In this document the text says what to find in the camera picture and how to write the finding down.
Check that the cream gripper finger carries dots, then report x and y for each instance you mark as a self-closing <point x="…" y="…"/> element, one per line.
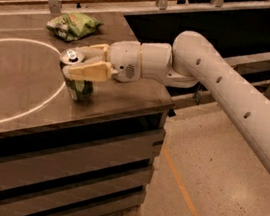
<point x="94" y="53"/>
<point x="99" y="71"/>

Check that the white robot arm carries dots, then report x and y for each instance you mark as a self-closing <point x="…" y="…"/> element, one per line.
<point x="189" y="59"/>

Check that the green chip bag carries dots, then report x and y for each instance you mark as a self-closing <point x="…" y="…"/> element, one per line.
<point x="73" y="26"/>

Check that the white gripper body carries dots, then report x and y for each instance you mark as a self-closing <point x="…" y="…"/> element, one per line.
<point x="124" y="59"/>

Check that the grey wooden slatted table base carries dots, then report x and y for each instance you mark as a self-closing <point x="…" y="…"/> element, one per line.
<point x="71" y="160"/>

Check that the green soda can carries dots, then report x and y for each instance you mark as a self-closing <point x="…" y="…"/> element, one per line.
<point x="78" y="90"/>

